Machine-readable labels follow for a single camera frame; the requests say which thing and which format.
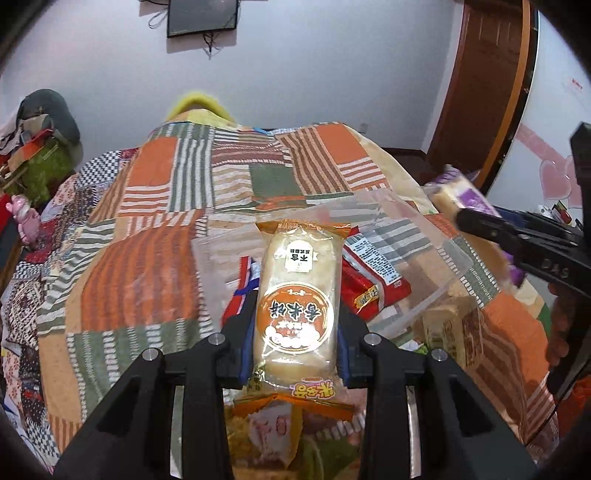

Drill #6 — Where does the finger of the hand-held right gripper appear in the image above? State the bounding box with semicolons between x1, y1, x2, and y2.
496;207;581;241
455;208;579;283

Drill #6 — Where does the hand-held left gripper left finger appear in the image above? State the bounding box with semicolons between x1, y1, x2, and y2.
53;290;260;480

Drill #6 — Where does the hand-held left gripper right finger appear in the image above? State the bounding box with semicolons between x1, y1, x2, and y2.
338;308;539;480

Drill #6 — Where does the purple bread packet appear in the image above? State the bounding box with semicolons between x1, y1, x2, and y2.
422;165;528;296

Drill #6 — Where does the clear plastic bag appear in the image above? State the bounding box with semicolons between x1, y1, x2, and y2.
191;188;503;344

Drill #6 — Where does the orange rice cake packet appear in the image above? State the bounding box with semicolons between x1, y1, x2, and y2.
240;220;357;403

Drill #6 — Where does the person's right hand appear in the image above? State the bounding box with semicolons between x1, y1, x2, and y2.
546;294;579;371

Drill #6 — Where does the red and blue snack packet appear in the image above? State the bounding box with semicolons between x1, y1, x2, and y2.
221;255;260;329

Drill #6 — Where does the orange snack packet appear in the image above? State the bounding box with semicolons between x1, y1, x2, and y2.
230;394;366;480

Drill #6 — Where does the yellow cake packet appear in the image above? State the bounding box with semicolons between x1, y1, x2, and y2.
421;295;486;371

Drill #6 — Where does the patchwork blanket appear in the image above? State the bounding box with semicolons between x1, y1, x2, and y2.
0;121;561;472

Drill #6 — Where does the brown wooden door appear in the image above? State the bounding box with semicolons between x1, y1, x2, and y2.
426;0;540;188

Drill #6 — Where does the yellow plush pillow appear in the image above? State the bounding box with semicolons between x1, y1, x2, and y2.
165;91;237;124

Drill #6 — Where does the pink plush toy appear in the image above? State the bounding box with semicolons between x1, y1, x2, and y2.
8;194;43;253

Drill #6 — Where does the pile of clothes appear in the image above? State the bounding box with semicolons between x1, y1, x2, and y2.
0;89;85;210

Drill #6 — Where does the pink heart wall sticker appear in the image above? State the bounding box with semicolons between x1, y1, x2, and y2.
514;124;585;209

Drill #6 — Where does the black screen cable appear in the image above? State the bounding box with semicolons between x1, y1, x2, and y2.
201;31;223;61

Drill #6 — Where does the black wall screen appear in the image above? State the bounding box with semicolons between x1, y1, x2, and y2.
166;0;240;39

